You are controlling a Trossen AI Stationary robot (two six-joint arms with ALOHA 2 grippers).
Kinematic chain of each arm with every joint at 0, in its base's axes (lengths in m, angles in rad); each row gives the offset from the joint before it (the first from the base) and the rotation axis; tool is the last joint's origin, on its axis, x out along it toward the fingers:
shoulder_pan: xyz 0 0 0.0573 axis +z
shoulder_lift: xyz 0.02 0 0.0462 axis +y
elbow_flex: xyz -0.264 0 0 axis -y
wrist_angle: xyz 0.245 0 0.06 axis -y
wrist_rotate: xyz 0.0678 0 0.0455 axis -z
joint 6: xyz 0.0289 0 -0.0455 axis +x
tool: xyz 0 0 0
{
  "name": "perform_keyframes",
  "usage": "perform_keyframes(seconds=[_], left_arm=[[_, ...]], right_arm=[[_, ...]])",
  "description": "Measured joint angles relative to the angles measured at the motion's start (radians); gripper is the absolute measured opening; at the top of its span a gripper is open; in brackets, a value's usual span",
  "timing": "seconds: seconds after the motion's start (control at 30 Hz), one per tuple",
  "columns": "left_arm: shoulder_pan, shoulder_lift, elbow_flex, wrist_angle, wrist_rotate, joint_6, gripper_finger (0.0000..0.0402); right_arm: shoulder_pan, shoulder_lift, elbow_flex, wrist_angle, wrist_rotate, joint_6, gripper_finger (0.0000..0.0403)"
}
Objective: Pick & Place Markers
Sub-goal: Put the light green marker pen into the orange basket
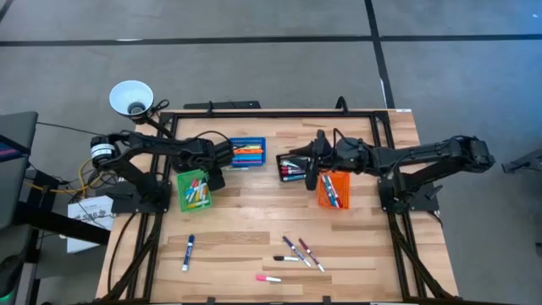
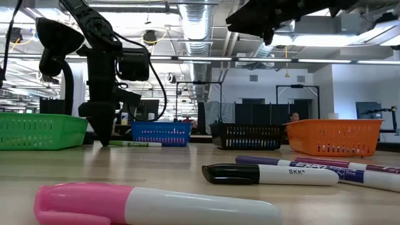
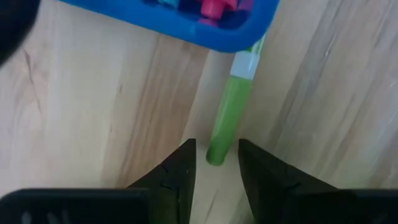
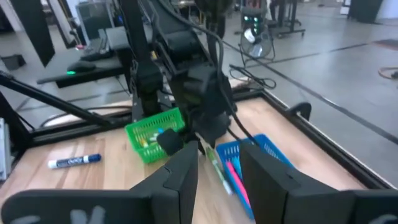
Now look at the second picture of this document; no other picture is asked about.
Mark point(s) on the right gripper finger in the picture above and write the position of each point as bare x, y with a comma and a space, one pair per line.
253, 18

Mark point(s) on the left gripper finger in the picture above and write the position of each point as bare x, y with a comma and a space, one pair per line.
104, 128

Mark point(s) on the thin light green marker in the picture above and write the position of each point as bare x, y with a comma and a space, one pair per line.
134, 143

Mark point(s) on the blue plastic basket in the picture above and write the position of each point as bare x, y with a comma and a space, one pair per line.
161, 132

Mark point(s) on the green plastic basket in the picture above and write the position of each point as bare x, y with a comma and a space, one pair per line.
40, 131

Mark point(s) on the orange plastic basket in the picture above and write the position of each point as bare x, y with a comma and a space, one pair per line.
334, 137

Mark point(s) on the thin maroon marker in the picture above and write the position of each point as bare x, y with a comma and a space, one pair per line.
322, 162

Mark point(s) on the small black cap marker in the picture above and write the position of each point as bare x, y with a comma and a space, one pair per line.
265, 175

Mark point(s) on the thin purple marker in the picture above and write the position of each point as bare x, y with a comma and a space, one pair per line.
359, 175

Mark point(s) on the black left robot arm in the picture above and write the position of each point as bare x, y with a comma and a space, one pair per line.
93, 25

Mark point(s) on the white labelled canister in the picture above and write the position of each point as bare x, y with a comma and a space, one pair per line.
124, 118

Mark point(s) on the black computer monitor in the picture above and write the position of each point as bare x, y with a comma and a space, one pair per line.
150, 109

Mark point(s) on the long ceiling light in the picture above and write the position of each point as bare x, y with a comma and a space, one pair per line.
325, 61
378, 62

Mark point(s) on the black ceiling device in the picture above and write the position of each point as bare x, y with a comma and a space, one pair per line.
16, 35
150, 37

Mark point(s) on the black desk lamp white shade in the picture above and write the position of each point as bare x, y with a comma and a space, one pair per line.
59, 34

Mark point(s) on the person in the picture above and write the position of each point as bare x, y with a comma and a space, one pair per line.
193, 124
294, 117

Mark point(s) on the small pink cap marker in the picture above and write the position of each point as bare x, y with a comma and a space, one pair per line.
156, 206

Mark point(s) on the dark room partition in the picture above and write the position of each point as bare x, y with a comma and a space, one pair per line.
262, 114

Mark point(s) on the black plastic basket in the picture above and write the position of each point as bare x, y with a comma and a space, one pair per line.
247, 136

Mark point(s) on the dark computer monitor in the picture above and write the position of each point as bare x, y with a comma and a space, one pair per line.
368, 109

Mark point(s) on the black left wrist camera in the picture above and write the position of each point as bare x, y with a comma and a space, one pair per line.
130, 98

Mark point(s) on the silver ceiling duct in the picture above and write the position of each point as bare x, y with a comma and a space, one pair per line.
197, 25

